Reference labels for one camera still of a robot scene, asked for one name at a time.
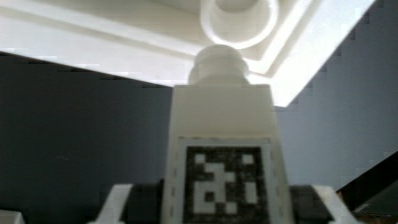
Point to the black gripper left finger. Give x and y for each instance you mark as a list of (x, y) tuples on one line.
[(132, 205)]

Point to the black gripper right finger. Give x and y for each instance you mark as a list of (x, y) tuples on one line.
[(319, 207)]

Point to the white table leg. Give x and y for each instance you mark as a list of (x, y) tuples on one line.
[(226, 185)]

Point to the white square tabletop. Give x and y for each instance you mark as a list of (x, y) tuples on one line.
[(136, 37)]

